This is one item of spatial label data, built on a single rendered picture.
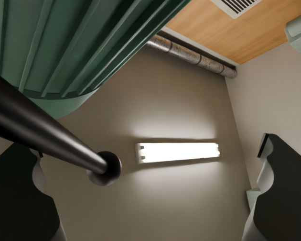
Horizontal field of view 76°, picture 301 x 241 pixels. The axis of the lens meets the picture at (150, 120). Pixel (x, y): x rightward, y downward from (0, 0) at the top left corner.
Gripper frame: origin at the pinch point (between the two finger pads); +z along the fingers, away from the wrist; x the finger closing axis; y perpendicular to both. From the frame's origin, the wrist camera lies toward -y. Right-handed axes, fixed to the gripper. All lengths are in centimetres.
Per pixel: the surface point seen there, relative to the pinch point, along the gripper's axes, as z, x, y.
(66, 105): 8.1, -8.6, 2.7
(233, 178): 175, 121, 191
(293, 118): 203, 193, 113
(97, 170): 1.1, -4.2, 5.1
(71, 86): 4.6, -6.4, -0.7
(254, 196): 157, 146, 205
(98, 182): 2.6, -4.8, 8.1
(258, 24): 234, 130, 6
